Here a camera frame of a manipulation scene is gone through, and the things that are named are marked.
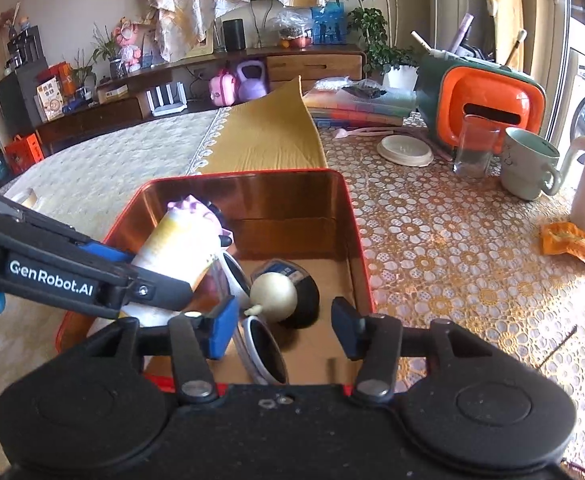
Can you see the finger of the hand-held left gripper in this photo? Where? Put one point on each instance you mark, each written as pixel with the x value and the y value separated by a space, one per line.
pixel 105 254
pixel 167 292

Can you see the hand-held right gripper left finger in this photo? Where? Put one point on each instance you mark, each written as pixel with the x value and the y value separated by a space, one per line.
pixel 225 330

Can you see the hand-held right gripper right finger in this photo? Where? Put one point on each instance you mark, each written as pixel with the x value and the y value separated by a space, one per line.
pixel 346 327

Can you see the cream yellow bottle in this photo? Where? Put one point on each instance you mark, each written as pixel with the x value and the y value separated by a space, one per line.
pixel 177 250

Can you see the white sunglasses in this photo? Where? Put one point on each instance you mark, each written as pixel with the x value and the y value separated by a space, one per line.
pixel 267 355

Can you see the black round compact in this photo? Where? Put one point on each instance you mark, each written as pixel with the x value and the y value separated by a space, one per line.
pixel 302 305

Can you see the cream egg-shaped toy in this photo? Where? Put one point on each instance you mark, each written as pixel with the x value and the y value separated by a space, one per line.
pixel 272 297

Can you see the red tin box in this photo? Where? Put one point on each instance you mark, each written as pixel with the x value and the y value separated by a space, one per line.
pixel 282 200

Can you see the beige quilted table cover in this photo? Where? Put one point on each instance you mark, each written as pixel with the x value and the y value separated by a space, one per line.
pixel 97 160

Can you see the gold floral lace tablecloth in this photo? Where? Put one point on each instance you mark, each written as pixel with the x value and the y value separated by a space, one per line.
pixel 447 270

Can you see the orange crate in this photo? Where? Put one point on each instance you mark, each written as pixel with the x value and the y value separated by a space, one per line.
pixel 25 149

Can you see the small cardboard box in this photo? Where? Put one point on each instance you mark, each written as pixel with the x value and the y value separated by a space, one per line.
pixel 112 94

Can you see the white router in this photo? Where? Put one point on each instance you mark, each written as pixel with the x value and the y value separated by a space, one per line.
pixel 167 105

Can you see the colourful snack box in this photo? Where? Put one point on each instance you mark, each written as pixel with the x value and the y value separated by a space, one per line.
pixel 50 100

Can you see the yellow table mat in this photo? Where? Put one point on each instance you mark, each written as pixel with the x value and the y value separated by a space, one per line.
pixel 267 135

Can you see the white round lid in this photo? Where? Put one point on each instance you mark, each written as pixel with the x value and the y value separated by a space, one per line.
pixel 405 150

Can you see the small potted plant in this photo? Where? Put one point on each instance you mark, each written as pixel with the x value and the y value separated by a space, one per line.
pixel 116 66

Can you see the pink plastic spoon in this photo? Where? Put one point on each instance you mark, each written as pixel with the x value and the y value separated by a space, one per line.
pixel 367 132

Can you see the pink toy suitcase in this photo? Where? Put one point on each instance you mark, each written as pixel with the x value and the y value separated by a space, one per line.
pixel 224 90

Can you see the pink doll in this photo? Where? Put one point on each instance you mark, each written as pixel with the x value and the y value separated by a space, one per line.
pixel 128 45

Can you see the stack of books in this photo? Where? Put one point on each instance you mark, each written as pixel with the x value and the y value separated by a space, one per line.
pixel 357 110

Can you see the clear drinking glass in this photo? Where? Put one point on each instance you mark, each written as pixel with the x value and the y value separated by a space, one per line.
pixel 477 150

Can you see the purple kettlebell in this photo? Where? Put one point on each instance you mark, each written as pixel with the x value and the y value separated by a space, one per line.
pixel 251 87

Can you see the pale green mug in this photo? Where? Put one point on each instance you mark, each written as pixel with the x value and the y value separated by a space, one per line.
pixel 522 170

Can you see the clear bag dark contents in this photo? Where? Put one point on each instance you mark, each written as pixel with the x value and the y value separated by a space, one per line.
pixel 365 91

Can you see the orange snack wrapper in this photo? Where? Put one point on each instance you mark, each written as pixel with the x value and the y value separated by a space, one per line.
pixel 572 245

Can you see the black speaker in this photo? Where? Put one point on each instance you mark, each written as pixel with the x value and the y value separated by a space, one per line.
pixel 233 35

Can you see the white plant pot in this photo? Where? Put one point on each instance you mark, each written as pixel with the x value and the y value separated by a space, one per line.
pixel 400 77

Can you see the wooden TV cabinet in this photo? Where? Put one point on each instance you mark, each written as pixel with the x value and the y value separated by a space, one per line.
pixel 312 67

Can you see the green orange desk organizer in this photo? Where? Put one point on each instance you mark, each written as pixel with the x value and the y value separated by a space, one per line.
pixel 482 90

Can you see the clear bag of fruit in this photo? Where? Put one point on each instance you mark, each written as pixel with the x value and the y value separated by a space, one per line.
pixel 292 30

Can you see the white tipped stick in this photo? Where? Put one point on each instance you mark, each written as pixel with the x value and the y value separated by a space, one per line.
pixel 421 42

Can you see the tall green houseplant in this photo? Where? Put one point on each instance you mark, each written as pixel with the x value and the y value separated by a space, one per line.
pixel 372 25

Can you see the blue picture card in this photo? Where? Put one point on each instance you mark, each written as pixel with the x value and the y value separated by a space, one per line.
pixel 328 24

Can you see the tall covered air conditioner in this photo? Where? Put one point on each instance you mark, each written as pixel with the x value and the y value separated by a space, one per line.
pixel 457 0

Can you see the yellow curtain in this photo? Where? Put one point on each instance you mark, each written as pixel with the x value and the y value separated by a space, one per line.
pixel 507 10

